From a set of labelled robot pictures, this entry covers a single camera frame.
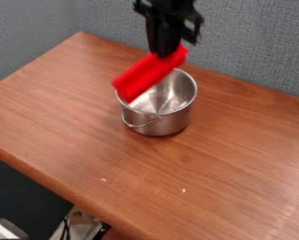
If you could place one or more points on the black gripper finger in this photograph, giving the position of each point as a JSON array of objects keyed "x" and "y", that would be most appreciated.
[
  {"x": 152, "y": 30},
  {"x": 168, "y": 37}
]

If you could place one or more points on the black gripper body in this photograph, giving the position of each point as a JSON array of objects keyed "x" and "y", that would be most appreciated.
[{"x": 177, "y": 10}]

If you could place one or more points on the red plastic block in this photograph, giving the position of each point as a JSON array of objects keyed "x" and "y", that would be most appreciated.
[{"x": 145, "y": 73}]

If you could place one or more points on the stainless steel pot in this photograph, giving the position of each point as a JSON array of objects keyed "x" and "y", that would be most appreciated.
[{"x": 159, "y": 113}]

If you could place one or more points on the metal table leg bracket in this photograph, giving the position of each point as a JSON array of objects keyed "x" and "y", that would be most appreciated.
[{"x": 80, "y": 226}]

